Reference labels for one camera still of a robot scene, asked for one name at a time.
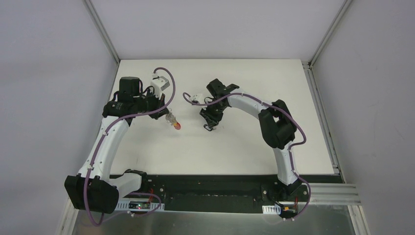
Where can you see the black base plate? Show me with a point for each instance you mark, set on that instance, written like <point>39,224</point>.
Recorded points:
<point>220,193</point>

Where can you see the left controller board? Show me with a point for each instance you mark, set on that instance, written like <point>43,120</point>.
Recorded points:
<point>139,206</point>

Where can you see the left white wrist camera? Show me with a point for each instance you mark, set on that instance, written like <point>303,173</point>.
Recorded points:
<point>159,84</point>

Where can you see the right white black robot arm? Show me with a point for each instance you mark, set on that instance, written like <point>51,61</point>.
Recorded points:
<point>276,125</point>

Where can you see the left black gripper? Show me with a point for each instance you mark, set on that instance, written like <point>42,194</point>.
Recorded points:
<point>158,109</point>

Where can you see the right controller board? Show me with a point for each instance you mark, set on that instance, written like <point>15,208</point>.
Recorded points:
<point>288,212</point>

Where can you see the black tagged key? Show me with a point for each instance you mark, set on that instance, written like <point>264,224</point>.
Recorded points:
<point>207,127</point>

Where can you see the controller board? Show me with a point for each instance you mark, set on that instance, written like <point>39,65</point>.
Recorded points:
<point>288,212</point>
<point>139,206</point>

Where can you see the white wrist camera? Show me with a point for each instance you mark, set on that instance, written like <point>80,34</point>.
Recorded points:
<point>198,99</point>
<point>159,84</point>

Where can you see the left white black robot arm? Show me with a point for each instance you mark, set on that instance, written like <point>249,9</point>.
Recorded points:
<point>92,188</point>

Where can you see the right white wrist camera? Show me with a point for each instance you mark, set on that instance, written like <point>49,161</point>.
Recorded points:
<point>198,99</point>

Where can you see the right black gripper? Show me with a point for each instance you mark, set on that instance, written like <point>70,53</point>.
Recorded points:
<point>212,114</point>

